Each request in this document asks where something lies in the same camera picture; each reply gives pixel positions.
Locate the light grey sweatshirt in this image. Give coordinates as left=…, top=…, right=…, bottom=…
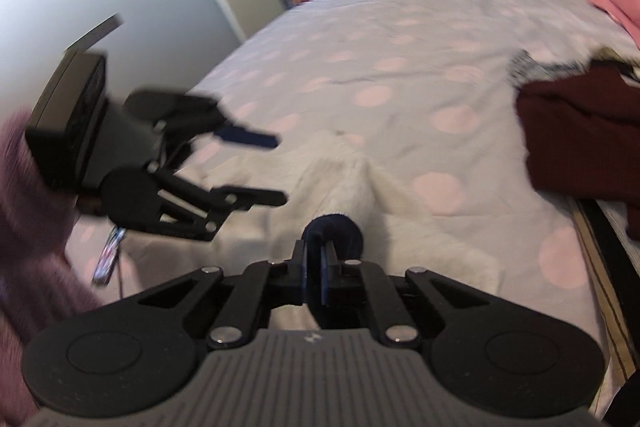
left=125, top=129, right=502, bottom=334

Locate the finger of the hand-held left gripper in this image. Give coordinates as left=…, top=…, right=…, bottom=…
left=156, top=94, right=279, bottom=164
left=149, top=171, right=288, bottom=243

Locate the polka dot bed cover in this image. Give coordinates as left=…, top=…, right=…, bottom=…
left=70, top=0, right=640, bottom=413

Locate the grey striped garment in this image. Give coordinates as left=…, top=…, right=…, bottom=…
left=507, top=48, right=640, bottom=86

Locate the maroon garment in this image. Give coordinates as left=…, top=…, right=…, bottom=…
left=515, top=67, right=640, bottom=204

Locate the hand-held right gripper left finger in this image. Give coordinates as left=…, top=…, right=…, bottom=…
left=119, top=239, right=307, bottom=349

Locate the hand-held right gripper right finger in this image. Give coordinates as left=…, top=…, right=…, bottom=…
left=321, top=241, right=501, bottom=349

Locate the smartphone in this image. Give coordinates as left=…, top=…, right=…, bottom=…
left=92, top=227, right=127, bottom=286

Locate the person's left forearm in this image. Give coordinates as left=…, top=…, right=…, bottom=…
left=0, top=107, right=104, bottom=427

